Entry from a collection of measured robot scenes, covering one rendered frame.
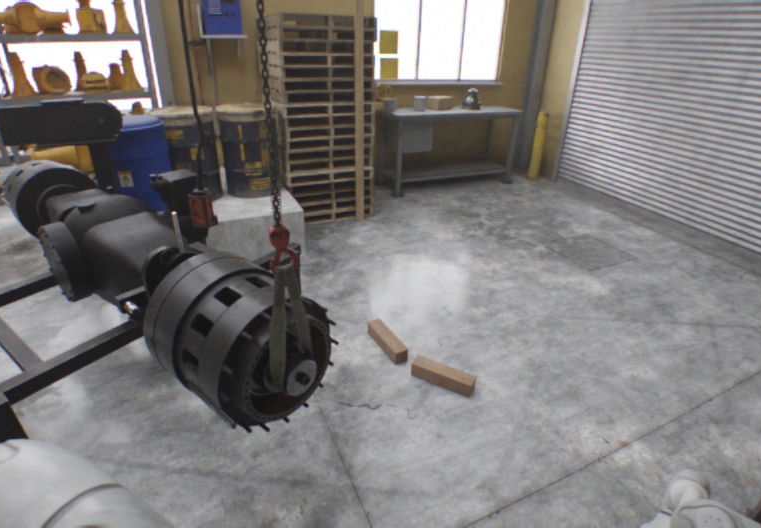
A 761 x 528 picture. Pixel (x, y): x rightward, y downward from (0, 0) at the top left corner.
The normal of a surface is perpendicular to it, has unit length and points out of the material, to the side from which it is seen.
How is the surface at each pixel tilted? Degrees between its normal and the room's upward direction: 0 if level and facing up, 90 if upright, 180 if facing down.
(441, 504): 0
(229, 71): 90
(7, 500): 17
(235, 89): 90
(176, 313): 49
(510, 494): 0
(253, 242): 90
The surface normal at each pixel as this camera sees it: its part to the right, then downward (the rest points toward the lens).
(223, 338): -0.42, -0.40
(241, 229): 0.41, 0.43
